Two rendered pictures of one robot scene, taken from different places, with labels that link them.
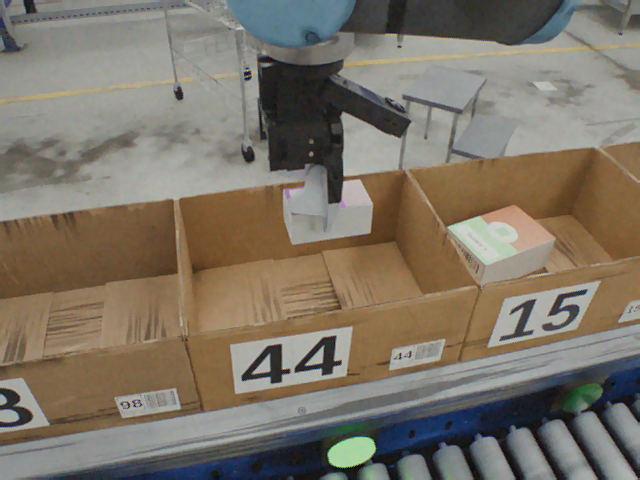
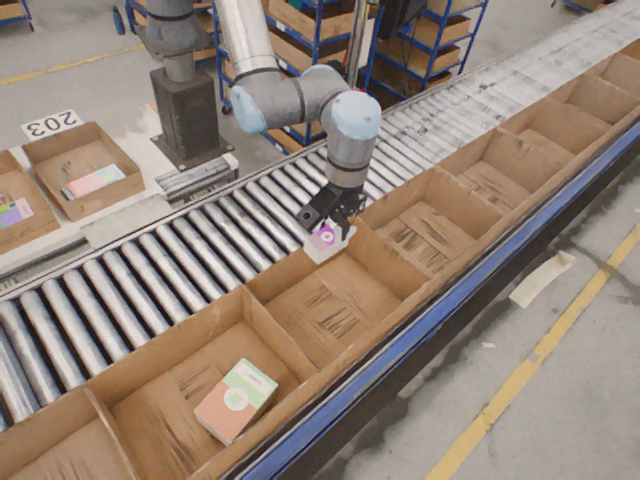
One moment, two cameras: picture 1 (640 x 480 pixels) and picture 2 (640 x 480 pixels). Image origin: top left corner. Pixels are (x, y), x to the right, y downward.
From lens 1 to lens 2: 1.20 m
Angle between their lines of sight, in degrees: 84
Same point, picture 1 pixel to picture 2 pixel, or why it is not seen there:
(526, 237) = (217, 400)
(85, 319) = (430, 263)
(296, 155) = not seen: hidden behind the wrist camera
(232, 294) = (379, 304)
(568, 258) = (177, 439)
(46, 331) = (438, 250)
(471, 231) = (259, 388)
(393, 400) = not seen: hidden behind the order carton
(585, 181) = not seen: outside the picture
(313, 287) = (342, 331)
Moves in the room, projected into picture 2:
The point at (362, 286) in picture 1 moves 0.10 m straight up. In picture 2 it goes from (315, 341) to (319, 323)
